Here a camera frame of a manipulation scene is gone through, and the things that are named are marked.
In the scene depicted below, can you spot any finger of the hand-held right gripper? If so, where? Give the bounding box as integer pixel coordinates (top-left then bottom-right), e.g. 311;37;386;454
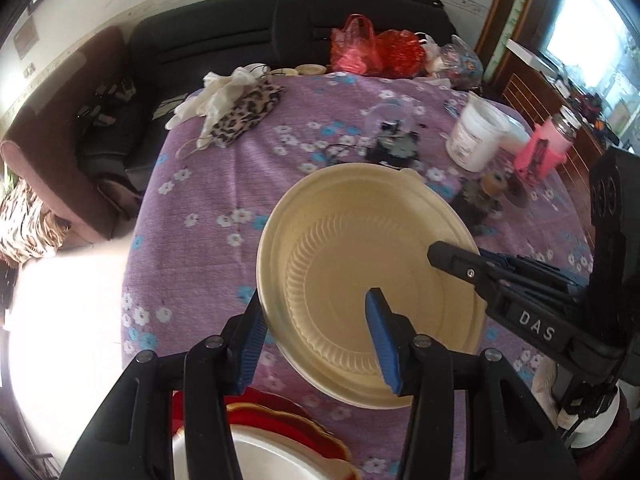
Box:
427;240;623;363
480;252;593;296

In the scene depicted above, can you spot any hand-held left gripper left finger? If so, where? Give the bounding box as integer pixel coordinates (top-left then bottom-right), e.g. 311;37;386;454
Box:
59;287;268;480

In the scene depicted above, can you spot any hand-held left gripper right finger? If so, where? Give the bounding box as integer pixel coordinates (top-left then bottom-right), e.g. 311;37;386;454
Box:
365;287;581;480

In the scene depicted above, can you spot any red scalloped glass plate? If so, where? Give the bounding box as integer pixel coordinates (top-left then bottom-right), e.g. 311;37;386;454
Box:
172;390;313;441

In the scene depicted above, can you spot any red gold-rimmed glass plate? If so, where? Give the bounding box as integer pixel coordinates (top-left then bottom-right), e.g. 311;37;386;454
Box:
227;402;361;480

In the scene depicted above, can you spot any large cream ribbed bowl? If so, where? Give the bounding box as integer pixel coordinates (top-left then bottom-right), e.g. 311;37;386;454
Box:
256;162;488;408

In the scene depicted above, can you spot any dark grey gadget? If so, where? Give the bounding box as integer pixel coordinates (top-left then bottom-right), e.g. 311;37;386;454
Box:
452;180;501;226

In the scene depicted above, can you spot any purple floral tablecloth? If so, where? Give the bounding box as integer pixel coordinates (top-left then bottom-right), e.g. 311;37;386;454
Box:
120;72;601;480

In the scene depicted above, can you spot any brown tape roll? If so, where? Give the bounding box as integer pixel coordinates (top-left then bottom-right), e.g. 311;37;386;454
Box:
480;170;528;206

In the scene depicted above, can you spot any pink bottle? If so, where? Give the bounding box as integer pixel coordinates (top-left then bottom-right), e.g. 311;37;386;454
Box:
515;107;583;186

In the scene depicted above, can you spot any white tissue roll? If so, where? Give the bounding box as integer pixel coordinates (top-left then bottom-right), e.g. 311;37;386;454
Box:
500;117;532;153

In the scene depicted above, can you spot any white plastic jar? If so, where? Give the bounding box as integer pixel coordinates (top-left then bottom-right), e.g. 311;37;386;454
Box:
445;92;511;173

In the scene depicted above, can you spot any small black gadget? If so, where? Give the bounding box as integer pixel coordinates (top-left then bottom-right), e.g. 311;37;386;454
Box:
372;120;421;166

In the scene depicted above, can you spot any white flat box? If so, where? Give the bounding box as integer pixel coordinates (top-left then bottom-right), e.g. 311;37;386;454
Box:
505;40;561;78

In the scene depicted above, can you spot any clear plastic cup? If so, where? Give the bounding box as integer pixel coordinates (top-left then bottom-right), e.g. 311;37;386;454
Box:
367;100;426;141

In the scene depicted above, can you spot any clear bag of snacks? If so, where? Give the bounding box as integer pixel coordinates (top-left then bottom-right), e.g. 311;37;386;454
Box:
425;35;483;88

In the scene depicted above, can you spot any leopard print face mask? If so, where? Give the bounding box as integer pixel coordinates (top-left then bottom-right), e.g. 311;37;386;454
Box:
180;80;287;151

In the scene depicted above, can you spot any floral blanket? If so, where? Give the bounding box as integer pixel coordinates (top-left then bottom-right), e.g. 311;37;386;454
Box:
0;182;71;263

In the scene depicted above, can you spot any red crinkled bag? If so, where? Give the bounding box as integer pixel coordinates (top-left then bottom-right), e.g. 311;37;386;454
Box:
372;30;426;78

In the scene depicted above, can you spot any brown armchair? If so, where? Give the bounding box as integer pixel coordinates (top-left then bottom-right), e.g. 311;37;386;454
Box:
0;25;143;246

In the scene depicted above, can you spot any red plastic bag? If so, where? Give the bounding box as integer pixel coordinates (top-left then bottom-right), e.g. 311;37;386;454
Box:
330;14;383;73

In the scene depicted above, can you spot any black sofa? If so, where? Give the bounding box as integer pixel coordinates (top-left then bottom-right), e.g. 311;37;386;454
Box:
80;0;456;196

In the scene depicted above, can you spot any black strappy bag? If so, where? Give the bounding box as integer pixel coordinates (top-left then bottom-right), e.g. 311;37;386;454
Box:
75;77;138;131

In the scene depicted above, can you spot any beige wall plaque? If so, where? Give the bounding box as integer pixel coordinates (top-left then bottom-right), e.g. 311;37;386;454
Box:
12;17;41;58

